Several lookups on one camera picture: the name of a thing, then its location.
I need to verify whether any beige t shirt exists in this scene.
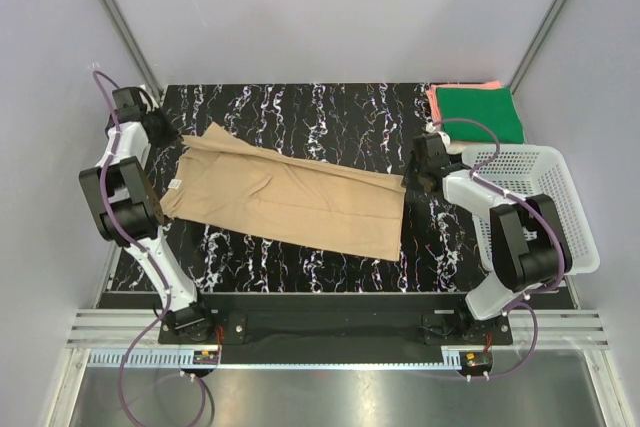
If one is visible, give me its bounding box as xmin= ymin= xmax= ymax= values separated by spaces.
xmin=161 ymin=123 xmax=405 ymax=262

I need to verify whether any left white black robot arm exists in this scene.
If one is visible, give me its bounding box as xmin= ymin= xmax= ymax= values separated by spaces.
xmin=79 ymin=86 xmax=216 ymax=343

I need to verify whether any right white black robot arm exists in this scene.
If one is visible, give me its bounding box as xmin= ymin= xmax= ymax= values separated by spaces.
xmin=402 ymin=132 xmax=573 ymax=344

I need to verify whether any cream folded t shirt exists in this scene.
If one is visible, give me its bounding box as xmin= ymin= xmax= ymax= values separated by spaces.
xmin=446 ymin=141 xmax=473 ymax=155

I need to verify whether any pink folded t shirt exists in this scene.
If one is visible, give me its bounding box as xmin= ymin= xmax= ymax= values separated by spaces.
xmin=427 ymin=82 xmax=502 ymax=126

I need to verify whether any green folded t shirt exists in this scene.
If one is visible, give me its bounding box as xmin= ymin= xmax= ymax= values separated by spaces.
xmin=436 ymin=88 xmax=524 ymax=144

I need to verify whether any white plastic mesh basket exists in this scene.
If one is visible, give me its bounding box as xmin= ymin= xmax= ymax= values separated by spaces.
xmin=478 ymin=144 xmax=600 ymax=275

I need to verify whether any right small circuit board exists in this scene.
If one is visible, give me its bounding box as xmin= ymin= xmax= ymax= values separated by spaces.
xmin=465 ymin=352 xmax=493 ymax=368

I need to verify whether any small circuit board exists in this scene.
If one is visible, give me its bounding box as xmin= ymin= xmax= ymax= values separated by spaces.
xmin=193 ymin=349 xmax=221 ymax=365
xmin=465 ymin=352 xmax=493 ymax=368

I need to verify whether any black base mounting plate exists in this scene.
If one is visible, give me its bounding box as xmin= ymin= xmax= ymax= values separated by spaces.
xmin=97 ymin=291 xmax=571 ymax=366

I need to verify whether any left small circuit board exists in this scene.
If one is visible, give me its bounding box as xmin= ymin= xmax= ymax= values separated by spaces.
xmin=193 ymin=349 xmax=221 ymax=365

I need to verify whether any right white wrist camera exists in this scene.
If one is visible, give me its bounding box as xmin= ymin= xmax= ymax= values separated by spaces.
xmin=425 ymin=123 xmax=451 ymax=148

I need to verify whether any left aluminium frame post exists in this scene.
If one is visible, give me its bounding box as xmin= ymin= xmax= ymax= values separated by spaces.
xmin=99 ymin=0 xmax=164 ymax=99

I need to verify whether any aluminium frame post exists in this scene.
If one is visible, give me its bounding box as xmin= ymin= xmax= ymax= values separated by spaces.
xmin=509 ymin=0 xmax=569 ymax=95
xmin=99 ymin=0 xmax=164 ymax=99

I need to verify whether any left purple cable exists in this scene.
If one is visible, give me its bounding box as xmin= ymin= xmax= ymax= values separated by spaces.
xmin=92 ymin=69 xmax=216 ymax=426

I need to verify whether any grey slotted cable duct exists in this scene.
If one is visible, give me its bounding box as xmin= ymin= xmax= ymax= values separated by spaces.
xmin=88 ymin=347 xmax=461 ymax=371

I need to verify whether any right aluminium frame post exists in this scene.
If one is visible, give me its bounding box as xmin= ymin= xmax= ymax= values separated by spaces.
xmin=509 ymin=0 xmax=569 ymax=95

